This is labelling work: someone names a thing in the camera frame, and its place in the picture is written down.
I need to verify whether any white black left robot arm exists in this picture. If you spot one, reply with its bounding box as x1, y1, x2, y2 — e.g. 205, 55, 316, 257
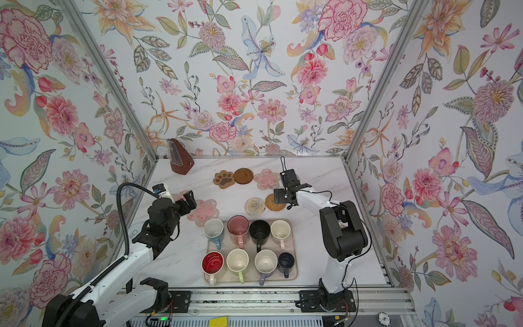
42, 191, 197, 326

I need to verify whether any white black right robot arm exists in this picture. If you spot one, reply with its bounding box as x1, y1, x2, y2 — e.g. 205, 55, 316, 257
274, 168, 370, 311

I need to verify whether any aluminium front rail frame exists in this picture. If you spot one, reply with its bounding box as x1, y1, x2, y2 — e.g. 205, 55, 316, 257
131, 286, 420, 326

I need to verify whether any yellow sticky note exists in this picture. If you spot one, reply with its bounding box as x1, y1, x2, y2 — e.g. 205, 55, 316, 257
208, 316, 228, 327

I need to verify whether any brown round wooden coaster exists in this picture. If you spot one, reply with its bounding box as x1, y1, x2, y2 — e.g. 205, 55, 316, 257
234, 168, 254, 185

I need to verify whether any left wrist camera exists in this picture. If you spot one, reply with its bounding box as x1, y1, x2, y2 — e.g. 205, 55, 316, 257
152, 183, 172, 200

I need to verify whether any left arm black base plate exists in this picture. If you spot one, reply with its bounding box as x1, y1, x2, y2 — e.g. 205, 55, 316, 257
141, 291, 191, 314

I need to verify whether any brown wooden metronome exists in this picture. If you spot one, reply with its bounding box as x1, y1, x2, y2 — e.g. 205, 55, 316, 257
168, 138, 194, 175

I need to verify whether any white embroidered round coaster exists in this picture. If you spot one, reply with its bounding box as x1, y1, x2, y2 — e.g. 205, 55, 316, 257
244, 198, 266, 217

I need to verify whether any cream mug pink handle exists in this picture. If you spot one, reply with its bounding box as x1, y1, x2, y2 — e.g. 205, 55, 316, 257
270, 220, 291, 250

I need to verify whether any brown paw shaped coaster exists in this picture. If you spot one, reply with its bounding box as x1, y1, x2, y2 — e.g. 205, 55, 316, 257
212, 170, 235, 189

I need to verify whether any red interior white mug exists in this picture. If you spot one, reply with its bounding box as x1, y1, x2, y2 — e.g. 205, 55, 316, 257
202, 252, 226, 287

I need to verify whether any black mug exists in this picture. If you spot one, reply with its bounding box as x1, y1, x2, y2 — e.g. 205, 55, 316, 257
249, 220, 271, 253

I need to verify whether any small dark navy mug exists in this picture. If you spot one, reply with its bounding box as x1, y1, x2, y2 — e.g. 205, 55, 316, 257
278, 252, 296, 279

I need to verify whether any white mug blue handle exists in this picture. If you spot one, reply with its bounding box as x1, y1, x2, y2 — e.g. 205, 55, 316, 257
204, 219, 224, 250

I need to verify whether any cream mug green handle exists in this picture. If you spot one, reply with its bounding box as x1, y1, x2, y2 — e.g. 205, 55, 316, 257
226, 249, 249, 284

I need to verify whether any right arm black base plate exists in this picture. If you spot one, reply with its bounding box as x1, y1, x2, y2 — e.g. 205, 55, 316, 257
296, 289, 357, 314

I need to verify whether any woven rattan round coaster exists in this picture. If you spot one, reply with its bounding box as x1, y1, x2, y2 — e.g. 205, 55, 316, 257
265, 193, 286, 212

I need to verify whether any white mug purple handle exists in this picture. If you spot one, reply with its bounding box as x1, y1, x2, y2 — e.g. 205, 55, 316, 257
254, 249, 278, 286

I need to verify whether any beige serving tray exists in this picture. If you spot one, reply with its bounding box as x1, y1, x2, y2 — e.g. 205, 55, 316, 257
207, 230, 299, 285

